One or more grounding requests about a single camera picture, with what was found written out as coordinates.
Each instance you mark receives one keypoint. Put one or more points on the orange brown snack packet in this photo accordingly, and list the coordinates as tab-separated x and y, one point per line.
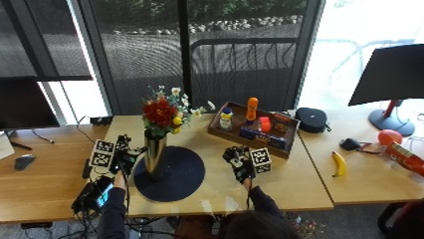
280	122

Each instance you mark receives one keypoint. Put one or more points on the black power adapter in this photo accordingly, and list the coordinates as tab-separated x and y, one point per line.
100	120

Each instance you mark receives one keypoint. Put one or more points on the red and white flower bouquet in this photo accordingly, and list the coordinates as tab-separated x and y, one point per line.
161	113

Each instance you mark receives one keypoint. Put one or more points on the white bottle with blue cap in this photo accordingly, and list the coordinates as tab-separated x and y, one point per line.
226	120

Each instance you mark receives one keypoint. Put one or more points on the white left glove marker cube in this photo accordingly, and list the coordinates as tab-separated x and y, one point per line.
101	153

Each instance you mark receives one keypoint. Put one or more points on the dark blue snack box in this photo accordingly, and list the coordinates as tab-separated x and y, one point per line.
264	138

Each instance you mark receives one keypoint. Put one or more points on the orange plastic bottle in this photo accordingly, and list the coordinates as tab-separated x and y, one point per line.
251	109

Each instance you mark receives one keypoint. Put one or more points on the row of grey stones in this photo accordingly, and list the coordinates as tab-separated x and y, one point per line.
229	25

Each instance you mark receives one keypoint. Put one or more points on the white glove marker cube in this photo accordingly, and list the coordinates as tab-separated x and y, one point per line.
101	153
260	160

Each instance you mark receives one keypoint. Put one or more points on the red snack tube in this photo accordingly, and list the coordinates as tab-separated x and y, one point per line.
404	157

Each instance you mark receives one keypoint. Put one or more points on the black device with screen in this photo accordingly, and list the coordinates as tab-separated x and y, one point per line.
92	195

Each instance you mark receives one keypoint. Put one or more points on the person's left hand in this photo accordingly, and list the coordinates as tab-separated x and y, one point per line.
124	156

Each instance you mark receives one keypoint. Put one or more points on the orange red ball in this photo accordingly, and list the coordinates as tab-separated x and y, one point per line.
389	137

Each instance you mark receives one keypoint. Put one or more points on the brown wooden tray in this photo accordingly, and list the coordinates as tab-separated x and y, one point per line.
247	139

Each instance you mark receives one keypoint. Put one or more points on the black zip case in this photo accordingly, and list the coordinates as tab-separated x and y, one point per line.
311	119

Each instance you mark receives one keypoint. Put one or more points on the red cup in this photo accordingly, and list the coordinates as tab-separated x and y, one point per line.
264	124

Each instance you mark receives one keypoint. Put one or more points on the person's right hand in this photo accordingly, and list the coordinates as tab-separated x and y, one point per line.
240	164

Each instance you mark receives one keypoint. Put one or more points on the grey computer mouse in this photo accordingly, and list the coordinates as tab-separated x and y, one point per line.
24	162

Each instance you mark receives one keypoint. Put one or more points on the dark blue round mat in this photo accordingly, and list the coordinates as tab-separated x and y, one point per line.
181	176

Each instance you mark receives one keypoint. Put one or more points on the gold metal vase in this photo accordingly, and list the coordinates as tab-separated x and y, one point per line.
154	152

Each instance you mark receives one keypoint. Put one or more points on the white paper sheet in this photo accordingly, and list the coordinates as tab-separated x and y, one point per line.
5	146

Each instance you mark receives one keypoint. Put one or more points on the black monitor with red stand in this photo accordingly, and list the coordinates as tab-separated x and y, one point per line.
391	73

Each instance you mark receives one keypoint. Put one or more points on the white right glove marker cube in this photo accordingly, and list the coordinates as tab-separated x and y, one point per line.
260	160

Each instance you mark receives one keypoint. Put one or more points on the yellow banana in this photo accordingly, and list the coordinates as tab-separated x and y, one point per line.
339	164

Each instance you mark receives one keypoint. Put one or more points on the black metal railing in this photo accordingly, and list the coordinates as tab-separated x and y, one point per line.
242	41

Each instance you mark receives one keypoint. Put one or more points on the red and black chair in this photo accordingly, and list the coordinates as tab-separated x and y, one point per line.
404	219

